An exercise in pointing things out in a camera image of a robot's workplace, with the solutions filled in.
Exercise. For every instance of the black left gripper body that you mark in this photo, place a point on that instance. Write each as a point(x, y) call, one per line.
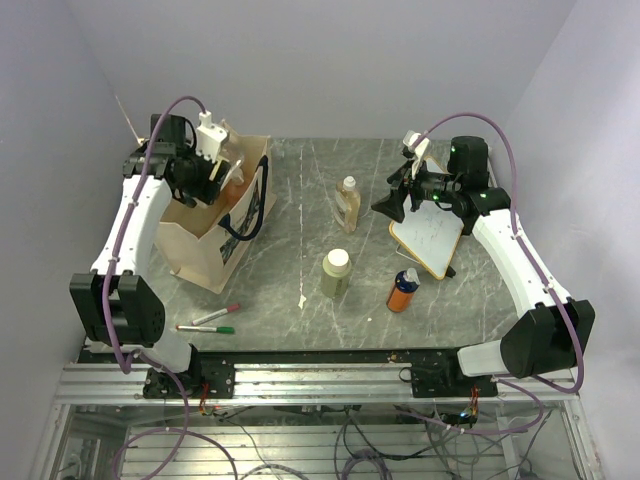
point(198, 172)

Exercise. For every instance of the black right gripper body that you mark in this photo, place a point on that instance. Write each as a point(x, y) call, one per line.
point(430, 186)

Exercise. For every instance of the pink liquid bottle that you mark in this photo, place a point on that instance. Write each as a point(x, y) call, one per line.
point(235, 188)

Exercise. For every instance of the clear square bottle black cap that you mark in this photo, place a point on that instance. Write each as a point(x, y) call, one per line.
point(234, 156)

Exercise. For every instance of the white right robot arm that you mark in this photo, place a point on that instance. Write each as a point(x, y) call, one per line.
point(553, 328)

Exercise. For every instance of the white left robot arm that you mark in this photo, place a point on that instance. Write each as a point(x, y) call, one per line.
point(115, 304)

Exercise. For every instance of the beige canvas tote bag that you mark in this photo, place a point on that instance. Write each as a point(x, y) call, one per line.
point(204, 245)

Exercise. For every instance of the amber liquid bottle white cap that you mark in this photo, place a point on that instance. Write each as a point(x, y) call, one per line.
point(347, 204)

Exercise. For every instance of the yellow-framed small whiteboard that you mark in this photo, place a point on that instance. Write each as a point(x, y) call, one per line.
point(429, 236)

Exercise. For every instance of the pale green bottle cream cap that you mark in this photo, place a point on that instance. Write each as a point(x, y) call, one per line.
point(336, 273)

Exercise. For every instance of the orange blue pump bottle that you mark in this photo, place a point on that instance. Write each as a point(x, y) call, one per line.
point(405, 285)

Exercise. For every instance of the red-capped white marker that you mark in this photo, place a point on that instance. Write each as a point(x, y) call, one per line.
point(216, 314)

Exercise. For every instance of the green-capped white marker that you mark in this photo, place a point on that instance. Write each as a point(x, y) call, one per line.
point(206, 329)

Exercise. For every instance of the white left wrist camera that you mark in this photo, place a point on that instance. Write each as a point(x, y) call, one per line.
point(210, 137)

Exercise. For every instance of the aluminium mounting rail frame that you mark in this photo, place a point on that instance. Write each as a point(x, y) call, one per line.
point(391, 380)

